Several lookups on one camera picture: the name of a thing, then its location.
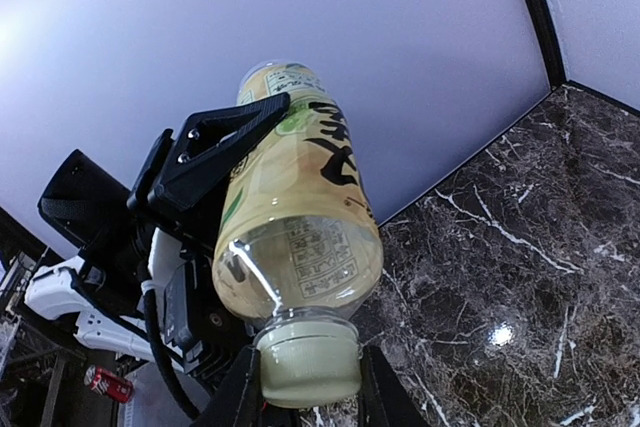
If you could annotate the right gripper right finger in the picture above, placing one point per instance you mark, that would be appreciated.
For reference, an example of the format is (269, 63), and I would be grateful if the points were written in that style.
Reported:
(382, 400)

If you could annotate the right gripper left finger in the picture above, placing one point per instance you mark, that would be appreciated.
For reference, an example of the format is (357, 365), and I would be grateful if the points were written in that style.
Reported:
(237, 401)

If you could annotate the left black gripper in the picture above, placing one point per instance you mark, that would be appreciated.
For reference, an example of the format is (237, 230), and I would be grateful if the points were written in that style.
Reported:
(171, 189)

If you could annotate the cream white bottle cap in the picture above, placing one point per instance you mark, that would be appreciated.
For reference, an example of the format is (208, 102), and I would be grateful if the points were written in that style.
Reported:
(309, 363)

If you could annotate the yellow tea bottle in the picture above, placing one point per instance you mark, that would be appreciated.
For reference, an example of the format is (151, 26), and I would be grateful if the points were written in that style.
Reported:
(298, 243)

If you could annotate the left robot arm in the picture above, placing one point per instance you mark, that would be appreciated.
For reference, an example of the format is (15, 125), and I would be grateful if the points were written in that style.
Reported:
(140, 282)

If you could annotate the red soda can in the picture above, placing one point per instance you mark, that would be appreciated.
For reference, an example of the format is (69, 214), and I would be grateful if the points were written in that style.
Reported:
(106, 383)

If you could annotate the right black frame post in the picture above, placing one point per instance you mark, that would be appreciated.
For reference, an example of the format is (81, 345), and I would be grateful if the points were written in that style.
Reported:
(548, 42)

